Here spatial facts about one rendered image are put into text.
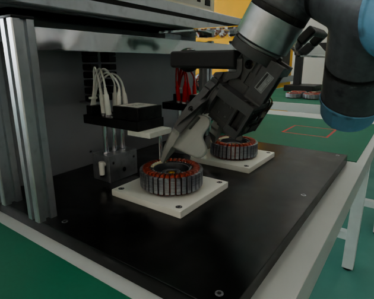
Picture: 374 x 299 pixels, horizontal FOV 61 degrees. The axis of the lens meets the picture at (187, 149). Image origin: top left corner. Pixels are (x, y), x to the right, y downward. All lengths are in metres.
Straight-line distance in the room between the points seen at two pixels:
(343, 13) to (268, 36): 0.09
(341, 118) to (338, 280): 1.36
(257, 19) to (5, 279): 0.43
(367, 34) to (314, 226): 0.31
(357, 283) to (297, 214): 1.28
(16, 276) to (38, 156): 0.16
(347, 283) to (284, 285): 1.36
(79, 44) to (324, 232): 0.47
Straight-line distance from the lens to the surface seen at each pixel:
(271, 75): 0.43
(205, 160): 0.72
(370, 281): 1.83
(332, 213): 0.60
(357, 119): 0.46
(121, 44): 0.58
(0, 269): 0.47
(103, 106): 0.63
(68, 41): 0.52
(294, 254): 0.47
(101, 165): 0.62
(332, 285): 1.72
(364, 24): 0.35
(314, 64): 5.91
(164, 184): 0.51
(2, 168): 0.58
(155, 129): 0.57
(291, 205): 0.55
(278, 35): 0.42
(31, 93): 0.48
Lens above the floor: 1.00
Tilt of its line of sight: 16 degrees down
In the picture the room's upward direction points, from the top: straight up
